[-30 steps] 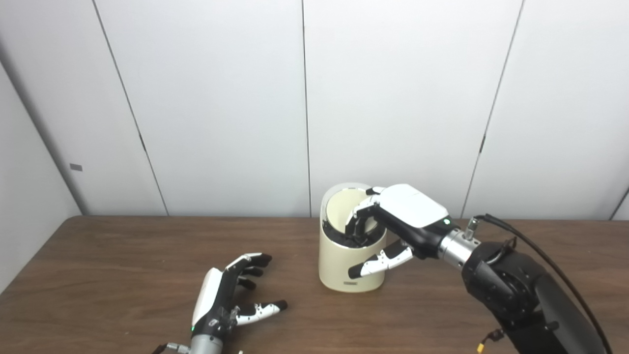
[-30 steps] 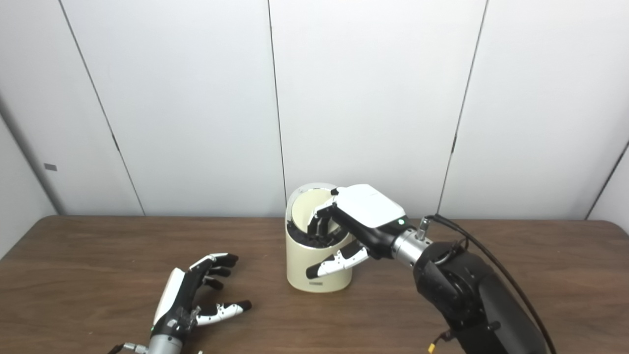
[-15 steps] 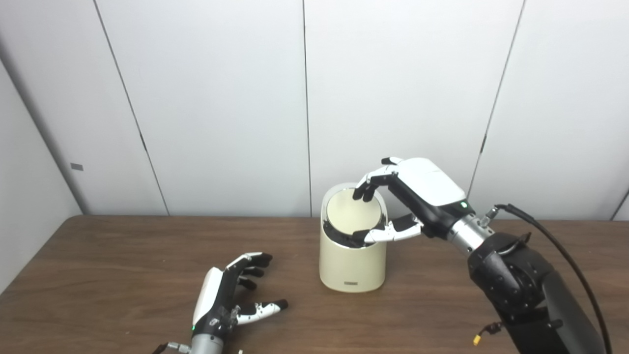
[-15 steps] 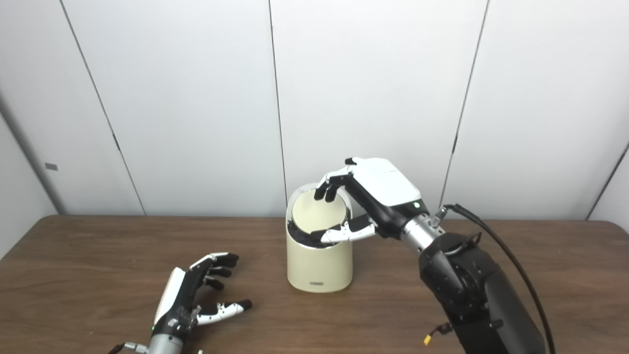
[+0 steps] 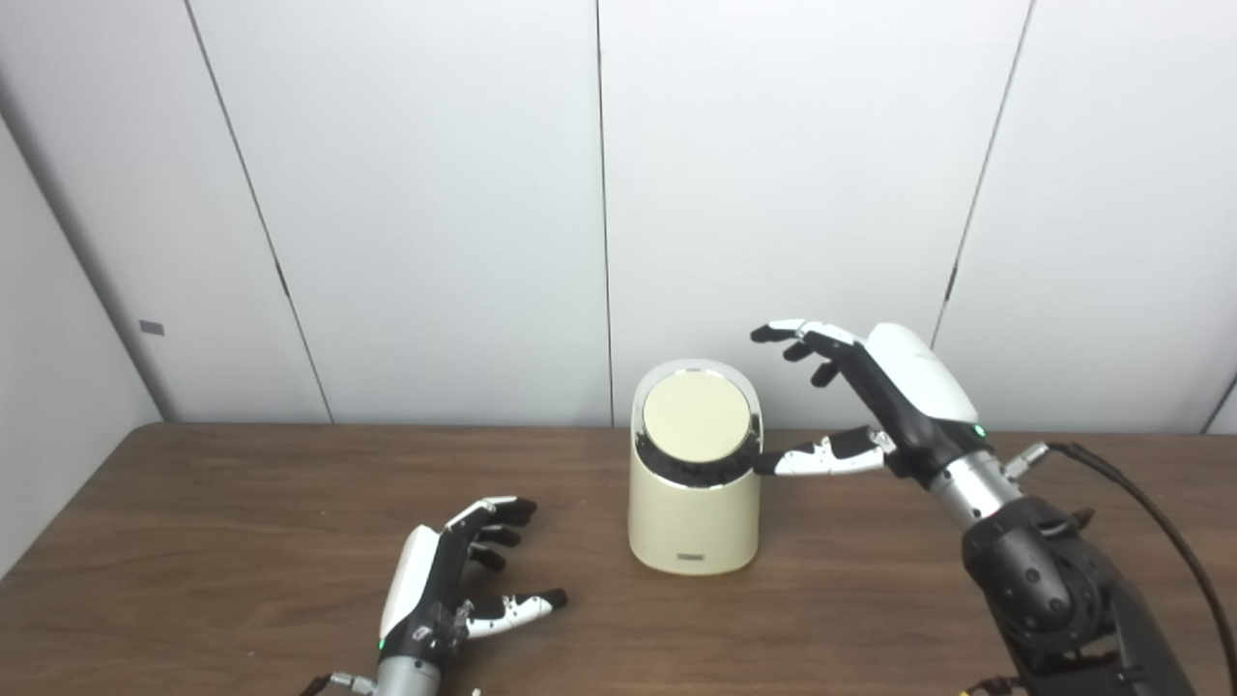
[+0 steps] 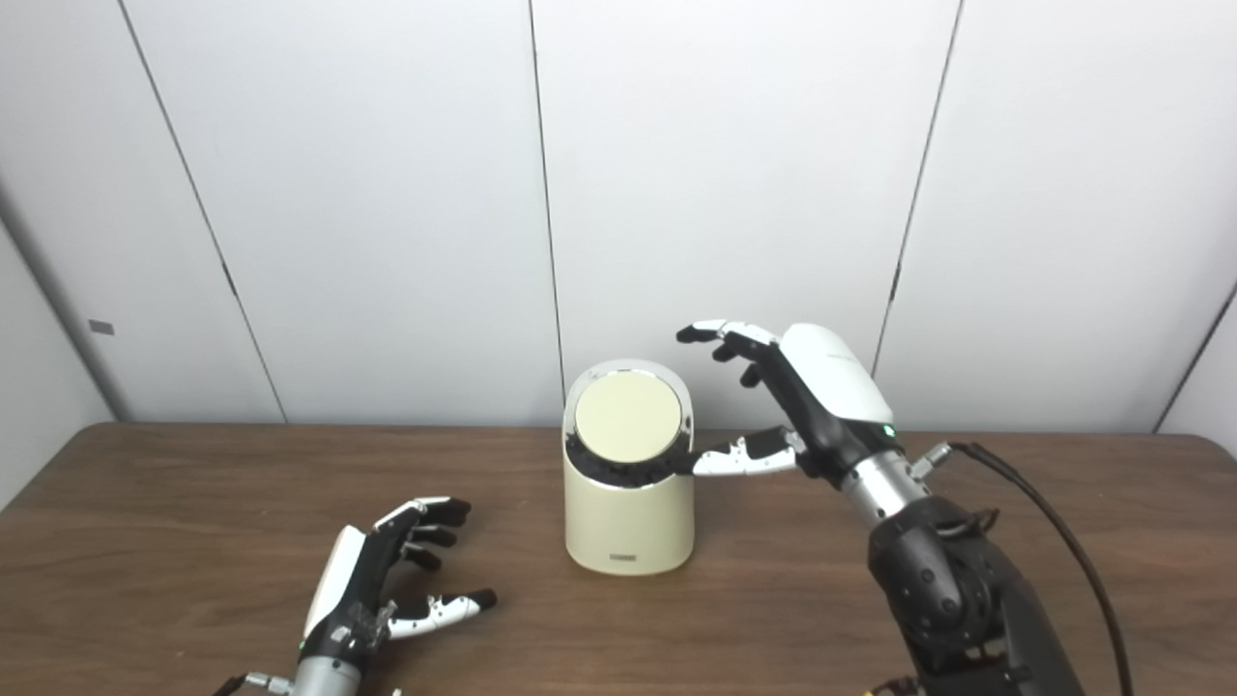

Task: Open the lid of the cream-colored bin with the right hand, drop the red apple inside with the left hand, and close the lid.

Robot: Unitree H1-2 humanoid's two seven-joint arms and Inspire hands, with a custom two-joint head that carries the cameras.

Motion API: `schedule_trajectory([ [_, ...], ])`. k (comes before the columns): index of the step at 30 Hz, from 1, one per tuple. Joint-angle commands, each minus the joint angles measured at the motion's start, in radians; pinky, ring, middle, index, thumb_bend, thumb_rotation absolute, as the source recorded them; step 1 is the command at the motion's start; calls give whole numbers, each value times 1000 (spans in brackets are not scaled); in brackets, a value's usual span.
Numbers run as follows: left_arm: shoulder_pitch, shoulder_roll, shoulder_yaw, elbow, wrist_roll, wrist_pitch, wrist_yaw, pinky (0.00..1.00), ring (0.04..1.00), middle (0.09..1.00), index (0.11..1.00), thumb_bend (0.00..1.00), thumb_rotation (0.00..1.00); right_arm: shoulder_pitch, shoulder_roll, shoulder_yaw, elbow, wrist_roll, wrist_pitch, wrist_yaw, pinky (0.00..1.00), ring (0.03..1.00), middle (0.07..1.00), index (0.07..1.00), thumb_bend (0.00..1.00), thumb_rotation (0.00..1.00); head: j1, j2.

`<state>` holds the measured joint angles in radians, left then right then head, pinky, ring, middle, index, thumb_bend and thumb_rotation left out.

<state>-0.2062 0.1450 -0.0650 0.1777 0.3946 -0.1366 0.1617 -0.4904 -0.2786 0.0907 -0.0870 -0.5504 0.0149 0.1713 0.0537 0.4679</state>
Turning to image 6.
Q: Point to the round cream bin lid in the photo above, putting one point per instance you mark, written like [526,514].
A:
[628,416]

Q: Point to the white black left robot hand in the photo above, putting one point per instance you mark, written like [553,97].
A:
[353,590]

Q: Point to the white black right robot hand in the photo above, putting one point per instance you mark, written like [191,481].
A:
[831,387]

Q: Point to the cream-colored bin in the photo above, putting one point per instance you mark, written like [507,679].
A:
[628,527]

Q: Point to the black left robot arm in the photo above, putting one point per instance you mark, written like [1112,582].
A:
[327,680]

